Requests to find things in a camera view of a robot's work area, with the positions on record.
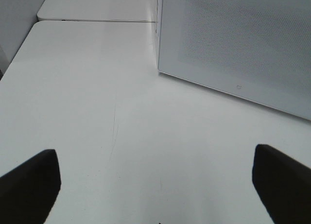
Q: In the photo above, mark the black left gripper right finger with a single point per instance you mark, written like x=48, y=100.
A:
x=283, y=185

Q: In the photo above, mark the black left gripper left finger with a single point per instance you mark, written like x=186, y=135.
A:
x=29, y=191

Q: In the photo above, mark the white microwave door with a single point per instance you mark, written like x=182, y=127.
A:
x=235, y=41

